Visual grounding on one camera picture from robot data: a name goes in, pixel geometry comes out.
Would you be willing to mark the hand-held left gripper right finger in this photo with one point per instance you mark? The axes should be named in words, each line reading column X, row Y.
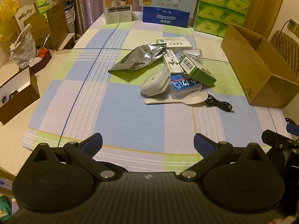
column 204, row 144

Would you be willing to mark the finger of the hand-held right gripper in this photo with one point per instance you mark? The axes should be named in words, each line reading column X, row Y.
column 293, row 128
column 273, row 137

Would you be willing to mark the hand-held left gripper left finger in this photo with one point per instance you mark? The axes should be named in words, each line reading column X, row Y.
column 92, row 143

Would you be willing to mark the white spoon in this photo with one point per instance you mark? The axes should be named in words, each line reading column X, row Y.
column 193, row 98

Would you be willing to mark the blue clear plastic box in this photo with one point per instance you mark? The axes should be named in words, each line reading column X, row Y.
column 184, row 85

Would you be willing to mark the large cardboard box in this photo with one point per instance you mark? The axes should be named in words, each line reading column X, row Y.
column 257, row 74

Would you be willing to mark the green white medicine box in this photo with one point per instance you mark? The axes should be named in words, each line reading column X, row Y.
column 201, row 74

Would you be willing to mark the white square lidded container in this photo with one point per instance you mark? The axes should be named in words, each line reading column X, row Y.
column 153, row 84

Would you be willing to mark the white green ointment box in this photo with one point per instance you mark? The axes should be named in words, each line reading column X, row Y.
column 172, row 63

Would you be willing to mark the silver foil bag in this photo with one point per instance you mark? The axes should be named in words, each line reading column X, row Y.
column 137, row 58

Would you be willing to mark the white blue medicine box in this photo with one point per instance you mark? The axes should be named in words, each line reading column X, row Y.
column 174, row 43

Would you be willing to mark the checked cloth desktop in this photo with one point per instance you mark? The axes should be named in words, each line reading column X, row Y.
column 116, row 112

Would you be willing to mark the brown open box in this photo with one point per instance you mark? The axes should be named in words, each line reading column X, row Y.
column 21, row 105

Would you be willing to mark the quilted chair back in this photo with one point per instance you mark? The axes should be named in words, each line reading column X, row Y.
column 285, row 44

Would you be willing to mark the small brown labelled box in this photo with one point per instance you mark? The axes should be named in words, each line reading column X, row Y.
column 5, row 179

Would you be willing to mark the dark red box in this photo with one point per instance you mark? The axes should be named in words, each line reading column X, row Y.
column 43, row 61

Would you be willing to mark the green printed box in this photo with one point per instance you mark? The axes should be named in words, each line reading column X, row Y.
column 4, row 205

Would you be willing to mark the clear plastic bag at left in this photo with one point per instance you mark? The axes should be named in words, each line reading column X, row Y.
column 22, row 49

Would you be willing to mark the tall brown cardboard box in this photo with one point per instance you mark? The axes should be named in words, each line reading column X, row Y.
column 58, row 23

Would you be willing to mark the white bucket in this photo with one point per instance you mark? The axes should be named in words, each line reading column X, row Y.
column 70, row 18

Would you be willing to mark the wooden door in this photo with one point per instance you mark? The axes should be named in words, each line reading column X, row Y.
column 261, row 4

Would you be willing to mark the brown cardboard box with flap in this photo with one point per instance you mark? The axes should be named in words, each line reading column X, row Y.
column 37, row 28

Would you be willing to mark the dark blue milk carton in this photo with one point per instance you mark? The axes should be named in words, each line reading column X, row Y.
column 168, row 18

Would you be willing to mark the stack of green tissue packs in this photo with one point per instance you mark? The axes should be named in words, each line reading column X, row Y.
column 210, row 9

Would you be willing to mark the beige product box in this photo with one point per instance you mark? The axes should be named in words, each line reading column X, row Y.
column 118, row 7

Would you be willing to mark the beige curtain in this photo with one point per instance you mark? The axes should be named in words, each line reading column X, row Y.
column 91, row 2

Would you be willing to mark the small green tissue pack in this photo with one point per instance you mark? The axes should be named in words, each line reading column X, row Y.
column 45, row 3

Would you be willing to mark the white chair back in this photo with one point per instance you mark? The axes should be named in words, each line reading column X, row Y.
column 23, row 12

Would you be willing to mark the yellow plastic bag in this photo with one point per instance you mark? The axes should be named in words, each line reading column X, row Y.
column 8, row 16

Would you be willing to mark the wall outlet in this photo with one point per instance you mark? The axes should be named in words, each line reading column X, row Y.
column 293, row 25

